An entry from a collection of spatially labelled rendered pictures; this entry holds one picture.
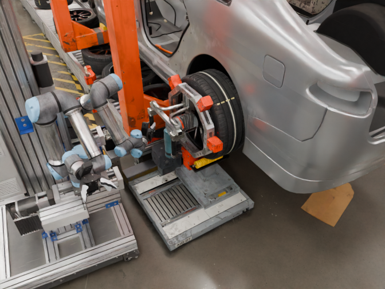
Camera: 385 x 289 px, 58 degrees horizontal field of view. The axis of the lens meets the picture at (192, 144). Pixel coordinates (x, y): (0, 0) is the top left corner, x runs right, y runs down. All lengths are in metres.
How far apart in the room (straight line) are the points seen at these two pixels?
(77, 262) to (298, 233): 1.73
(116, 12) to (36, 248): 1.74
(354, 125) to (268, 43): 0.62
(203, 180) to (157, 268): 0.81
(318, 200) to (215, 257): 1.10
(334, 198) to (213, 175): 1.12
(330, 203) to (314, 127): 1.53
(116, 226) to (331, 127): 1.72
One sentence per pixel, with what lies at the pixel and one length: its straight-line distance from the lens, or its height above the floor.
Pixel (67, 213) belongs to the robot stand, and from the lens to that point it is 2.26.
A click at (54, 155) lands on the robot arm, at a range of 2.06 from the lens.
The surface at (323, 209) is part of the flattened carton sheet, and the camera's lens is 3.29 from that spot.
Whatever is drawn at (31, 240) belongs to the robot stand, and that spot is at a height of 0.21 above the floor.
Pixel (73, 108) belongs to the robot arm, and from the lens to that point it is 1.90.
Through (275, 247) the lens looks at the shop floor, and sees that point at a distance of 2.94.
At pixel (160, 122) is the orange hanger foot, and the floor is 0.58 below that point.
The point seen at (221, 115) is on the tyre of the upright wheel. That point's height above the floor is 1.04.
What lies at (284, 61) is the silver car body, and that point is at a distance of 1.92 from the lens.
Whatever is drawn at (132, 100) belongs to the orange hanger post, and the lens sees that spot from 2.81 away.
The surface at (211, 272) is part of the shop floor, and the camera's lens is 2.76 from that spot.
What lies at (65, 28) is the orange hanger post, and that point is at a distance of 4.53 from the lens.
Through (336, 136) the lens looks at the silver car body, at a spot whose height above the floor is 1.27.
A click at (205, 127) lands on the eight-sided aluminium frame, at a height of 0.98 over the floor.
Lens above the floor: 2.40
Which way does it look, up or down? 40 degrees down
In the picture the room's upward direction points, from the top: straight up
